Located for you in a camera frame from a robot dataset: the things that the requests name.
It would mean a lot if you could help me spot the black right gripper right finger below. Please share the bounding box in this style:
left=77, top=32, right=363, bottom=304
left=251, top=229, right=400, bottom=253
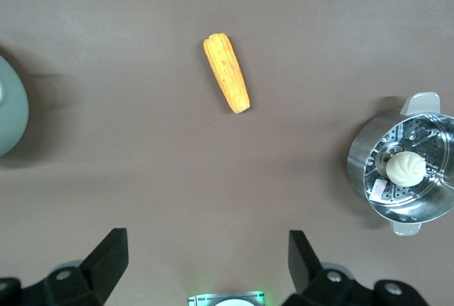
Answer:
left=282, top=229, right=432, bottom=306

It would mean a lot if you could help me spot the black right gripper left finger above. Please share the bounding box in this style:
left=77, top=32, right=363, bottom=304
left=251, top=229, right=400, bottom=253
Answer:
left=0, top=227, right=128, bottom=306

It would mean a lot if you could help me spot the glass pot lid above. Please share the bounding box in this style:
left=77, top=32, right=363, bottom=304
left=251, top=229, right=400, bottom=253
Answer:
left=0, top=53, right=30, bottom=158

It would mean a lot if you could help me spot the yellow corn cob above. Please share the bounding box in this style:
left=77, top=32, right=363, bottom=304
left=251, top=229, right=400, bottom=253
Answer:
left=202, top=33, right=251, bottom=114

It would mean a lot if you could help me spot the stainless steel steamer pot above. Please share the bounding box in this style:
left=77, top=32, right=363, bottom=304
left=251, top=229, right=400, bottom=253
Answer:
left=346, top=92, right=454, bottom=236

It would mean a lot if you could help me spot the white steamed bun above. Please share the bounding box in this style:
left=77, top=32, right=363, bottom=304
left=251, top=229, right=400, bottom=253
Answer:
left=384, top=152, right=426, bottom=187

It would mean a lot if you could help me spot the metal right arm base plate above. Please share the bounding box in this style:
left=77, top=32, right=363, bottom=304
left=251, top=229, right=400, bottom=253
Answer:
left=187, top=290, right=266, bottom=306

